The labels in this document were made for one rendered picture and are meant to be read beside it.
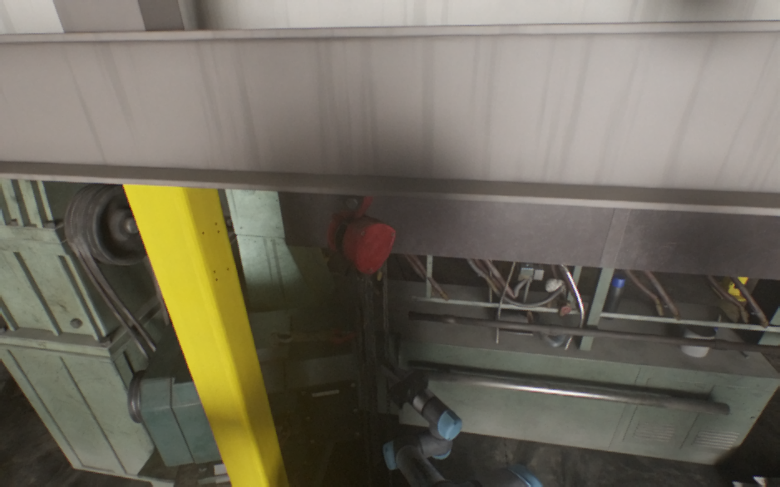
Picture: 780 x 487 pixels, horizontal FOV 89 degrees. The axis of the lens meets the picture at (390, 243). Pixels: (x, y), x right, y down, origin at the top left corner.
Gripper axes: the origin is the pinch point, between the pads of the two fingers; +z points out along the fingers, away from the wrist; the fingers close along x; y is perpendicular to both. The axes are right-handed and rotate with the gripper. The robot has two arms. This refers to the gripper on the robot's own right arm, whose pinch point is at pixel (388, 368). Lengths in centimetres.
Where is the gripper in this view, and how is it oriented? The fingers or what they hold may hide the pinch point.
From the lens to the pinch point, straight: 145.8
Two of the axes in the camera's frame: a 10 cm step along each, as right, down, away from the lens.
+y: 0.2, 8.7, 4.9
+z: -6.3, -3.7, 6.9
